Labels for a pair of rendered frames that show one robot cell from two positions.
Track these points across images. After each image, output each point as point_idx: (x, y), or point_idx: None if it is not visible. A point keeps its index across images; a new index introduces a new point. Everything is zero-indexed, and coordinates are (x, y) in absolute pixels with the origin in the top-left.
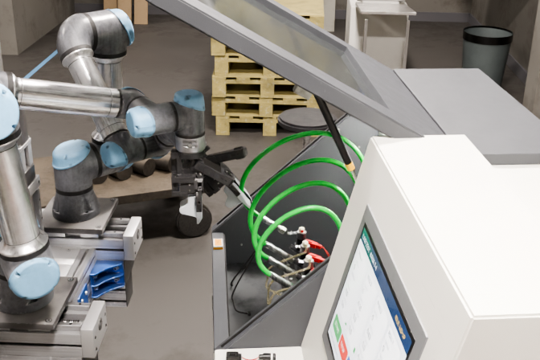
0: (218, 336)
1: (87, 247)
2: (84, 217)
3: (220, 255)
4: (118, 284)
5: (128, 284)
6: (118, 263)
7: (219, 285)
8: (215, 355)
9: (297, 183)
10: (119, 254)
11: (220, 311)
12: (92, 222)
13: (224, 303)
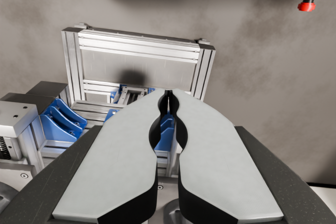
0: None
1: (40, 158)
2: (10, 193)
3: None
4: (59, 104)
5: (49, 92)
6: (48, 119)
7: None
8: None
9: None
10: (35, 124)
11: None
12: (13, 181)
13: None
